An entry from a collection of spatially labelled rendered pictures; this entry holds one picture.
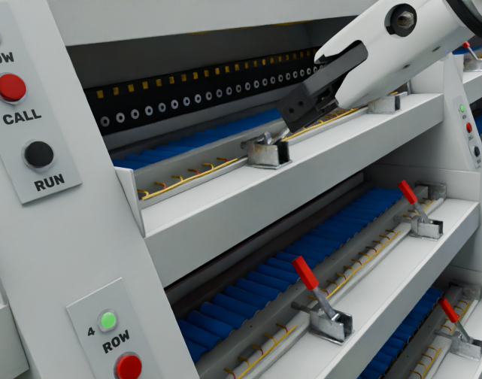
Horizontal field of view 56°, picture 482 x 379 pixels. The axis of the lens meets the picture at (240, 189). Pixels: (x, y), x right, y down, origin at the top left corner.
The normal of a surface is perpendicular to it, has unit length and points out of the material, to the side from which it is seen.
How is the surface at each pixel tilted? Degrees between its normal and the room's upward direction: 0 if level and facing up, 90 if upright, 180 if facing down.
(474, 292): 90
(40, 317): 90
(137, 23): 109
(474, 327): 19
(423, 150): 90
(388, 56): 96
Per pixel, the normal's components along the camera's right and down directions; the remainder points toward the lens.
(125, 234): 0.67, -0.18
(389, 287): -0.12, -0.94
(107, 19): 0.75, 0.12
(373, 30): -0.65, 0.21
